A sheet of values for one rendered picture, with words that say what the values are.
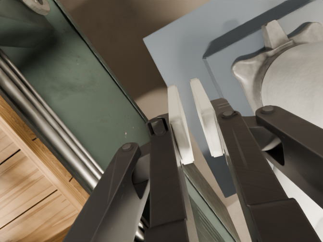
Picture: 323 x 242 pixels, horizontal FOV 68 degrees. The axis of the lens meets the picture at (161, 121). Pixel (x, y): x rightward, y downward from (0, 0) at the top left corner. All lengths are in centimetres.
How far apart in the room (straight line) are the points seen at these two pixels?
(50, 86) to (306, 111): 70
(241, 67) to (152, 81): 85
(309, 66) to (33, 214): 53
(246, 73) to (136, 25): 89
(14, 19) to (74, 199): 37
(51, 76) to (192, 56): 46
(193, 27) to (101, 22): 84
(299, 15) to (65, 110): 67
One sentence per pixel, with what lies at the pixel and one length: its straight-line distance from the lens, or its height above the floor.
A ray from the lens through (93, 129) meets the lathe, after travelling 81.
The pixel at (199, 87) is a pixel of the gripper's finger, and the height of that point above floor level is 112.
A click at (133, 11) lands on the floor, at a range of 131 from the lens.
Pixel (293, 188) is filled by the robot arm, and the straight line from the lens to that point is 40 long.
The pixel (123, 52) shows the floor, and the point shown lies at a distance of 130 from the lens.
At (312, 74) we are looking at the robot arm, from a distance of 35.
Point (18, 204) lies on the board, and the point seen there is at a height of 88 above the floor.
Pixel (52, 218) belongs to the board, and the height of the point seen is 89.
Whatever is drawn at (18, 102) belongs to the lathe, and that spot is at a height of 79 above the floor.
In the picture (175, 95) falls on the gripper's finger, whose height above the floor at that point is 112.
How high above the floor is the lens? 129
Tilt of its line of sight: 75 degrees down
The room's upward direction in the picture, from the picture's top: 180 degrees clockwise
